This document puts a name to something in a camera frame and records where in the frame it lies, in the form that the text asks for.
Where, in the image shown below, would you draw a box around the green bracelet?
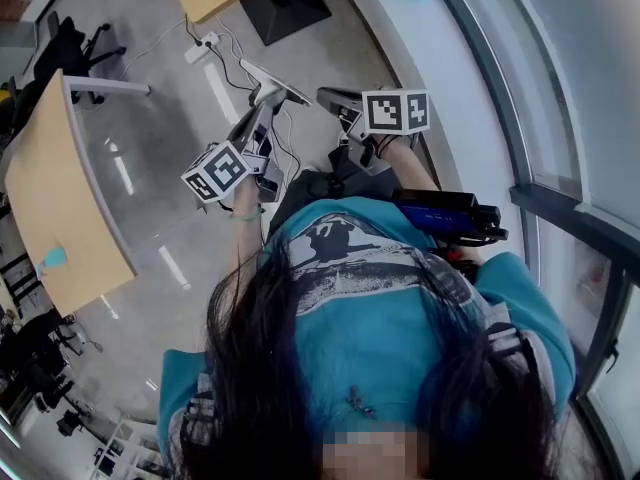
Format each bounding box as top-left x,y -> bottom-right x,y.
228,206 -> 267,223

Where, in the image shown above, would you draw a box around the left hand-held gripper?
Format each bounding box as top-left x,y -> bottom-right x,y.
179,57 -> 314,204

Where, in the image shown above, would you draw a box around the black device with blue screen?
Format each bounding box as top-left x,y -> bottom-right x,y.
391,187 -> 510,248

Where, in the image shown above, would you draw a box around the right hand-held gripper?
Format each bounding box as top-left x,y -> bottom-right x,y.
315,86 -> 432,177

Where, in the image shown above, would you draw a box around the white power strip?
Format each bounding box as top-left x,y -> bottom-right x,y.
183,31 -> 222,65

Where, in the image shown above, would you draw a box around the black office chair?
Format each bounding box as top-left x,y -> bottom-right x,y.
19,10 -> 127,107

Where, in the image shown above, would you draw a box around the person's right forearm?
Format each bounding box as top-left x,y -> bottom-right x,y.
382,137 -> 442,193

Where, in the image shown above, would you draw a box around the dark window frame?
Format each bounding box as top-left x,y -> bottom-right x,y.
424,0 -> 640,480

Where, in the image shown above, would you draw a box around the black cable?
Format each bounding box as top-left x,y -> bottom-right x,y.
184,12 -> 259,94

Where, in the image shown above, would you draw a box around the black wrist band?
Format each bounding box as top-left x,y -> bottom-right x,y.
374,134 -> 402,158

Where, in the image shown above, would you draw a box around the dark cross pendant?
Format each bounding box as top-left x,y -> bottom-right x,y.
346,386 -> 377,420

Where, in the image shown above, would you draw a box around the blue printed t-shirt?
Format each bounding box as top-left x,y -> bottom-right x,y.
157,196 -> 577,449

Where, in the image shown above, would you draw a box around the white open shelf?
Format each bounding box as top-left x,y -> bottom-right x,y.
93,416 -> 167,480

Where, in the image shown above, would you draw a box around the person's left forearm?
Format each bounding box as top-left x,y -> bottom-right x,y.
230,185 -> 267,289

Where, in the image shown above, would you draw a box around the person's black trousers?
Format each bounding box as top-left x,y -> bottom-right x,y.
269,145 -> 402,210

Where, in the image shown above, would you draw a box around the small teal object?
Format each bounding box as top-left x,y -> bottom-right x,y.
35,244 -> 70,275

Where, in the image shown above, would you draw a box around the grey harness strap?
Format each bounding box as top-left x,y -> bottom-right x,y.
181,371 -> 217,440
486,319 -> 540,370

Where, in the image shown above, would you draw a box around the wooden desk with grey legs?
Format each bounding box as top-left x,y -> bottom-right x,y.
3,67 -> 152,319

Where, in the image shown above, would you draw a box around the white cable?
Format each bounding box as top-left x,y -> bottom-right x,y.
118,16 -> 190,85

